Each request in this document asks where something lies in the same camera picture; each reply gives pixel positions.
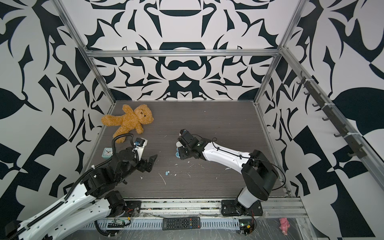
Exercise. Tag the black remote control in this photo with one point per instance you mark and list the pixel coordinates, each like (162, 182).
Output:
(187, 223)

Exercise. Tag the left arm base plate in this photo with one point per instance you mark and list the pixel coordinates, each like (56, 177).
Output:
(132, 208)

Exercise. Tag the green alarm clock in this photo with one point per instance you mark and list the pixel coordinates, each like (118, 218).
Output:
(107, 153)

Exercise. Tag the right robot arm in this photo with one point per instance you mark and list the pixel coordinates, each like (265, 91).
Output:
(259, 174)

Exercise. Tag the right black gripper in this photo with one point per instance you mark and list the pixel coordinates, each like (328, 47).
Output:
(182, 156)

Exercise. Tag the pink small toy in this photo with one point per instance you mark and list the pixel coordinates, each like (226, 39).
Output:
(284, 226)

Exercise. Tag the green circuit board right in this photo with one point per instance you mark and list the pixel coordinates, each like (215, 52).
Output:
(247, 228)

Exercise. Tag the brown teddy bear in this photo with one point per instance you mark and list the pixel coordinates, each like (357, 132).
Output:
(131, 120)

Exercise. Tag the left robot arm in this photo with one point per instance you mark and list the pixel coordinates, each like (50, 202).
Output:
(91, 198)

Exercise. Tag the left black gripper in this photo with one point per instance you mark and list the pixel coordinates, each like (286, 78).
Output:
(142, 166)

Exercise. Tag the circuit board left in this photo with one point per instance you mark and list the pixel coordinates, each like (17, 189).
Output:
(119, 223)

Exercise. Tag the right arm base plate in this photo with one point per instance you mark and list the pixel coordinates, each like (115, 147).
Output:
(231, 208)

